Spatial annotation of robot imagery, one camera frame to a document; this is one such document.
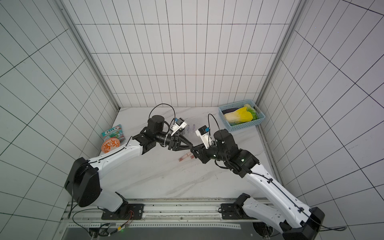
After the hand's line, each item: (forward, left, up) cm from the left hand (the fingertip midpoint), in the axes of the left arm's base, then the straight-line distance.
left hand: (188, 148), depth 68 cm
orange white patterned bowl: (+14, +54, -22) cm, 60 cm away
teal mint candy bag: (+25, +52, -23) cm, 63 cm away
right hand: (-2, 0, +1) cm, 2 cm away
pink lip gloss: (+8, +3, -25) cm, 26 cm away
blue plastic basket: (+47, -32, -20) cm, 60 cm away
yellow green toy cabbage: (+37, -39, -17) cm, 56 cm away
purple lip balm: (+26, -3, -19) cm, 33 cm away
